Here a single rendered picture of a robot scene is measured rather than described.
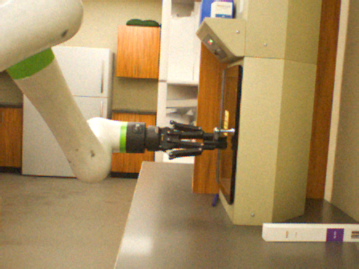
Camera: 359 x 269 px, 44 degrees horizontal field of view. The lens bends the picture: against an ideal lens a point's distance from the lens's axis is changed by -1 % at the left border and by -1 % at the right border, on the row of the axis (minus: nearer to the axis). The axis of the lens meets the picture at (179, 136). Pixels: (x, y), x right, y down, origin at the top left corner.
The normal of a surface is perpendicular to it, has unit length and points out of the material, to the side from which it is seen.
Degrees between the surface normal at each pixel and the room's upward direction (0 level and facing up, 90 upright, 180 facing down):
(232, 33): 90
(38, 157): 90
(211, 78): 90
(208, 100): 90
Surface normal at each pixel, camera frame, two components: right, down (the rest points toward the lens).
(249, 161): 0.04, 0.11
